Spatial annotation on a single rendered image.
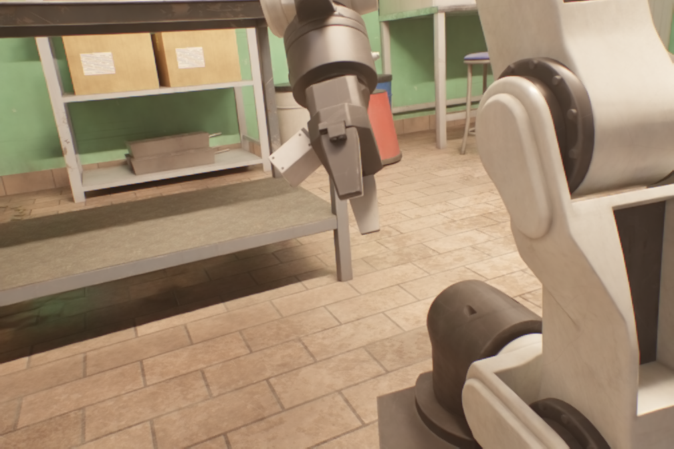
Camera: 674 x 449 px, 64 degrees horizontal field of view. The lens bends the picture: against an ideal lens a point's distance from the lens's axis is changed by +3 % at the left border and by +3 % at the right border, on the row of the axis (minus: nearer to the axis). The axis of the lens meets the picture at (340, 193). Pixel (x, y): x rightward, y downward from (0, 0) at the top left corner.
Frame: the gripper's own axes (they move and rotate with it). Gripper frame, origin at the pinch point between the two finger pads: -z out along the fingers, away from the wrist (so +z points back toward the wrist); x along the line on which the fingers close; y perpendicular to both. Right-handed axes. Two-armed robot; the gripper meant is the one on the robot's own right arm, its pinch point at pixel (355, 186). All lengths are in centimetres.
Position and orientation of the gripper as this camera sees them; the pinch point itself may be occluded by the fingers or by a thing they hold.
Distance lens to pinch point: 49.1
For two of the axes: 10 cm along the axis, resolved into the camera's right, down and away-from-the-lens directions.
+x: -2.0, -3.4, -9.2
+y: 9.6, -2.4, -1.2
